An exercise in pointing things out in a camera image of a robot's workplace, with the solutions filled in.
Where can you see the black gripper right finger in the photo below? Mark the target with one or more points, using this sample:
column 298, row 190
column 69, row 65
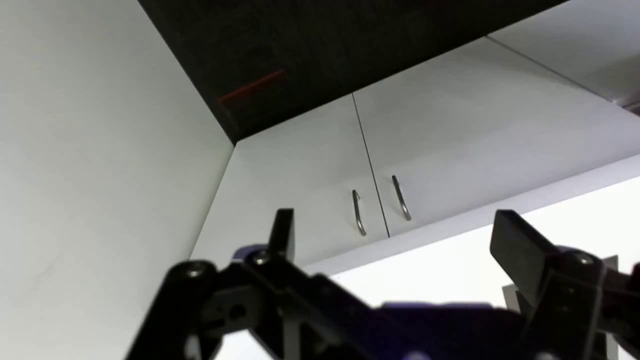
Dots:
column 566, row 301

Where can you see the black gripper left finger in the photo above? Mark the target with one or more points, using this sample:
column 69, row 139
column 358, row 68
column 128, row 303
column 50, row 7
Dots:
column 281, row 301

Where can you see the white cabinet door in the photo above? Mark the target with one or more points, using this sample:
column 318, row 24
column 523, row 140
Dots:
column 587, row 47
column 301, row 166
column 480, row 127

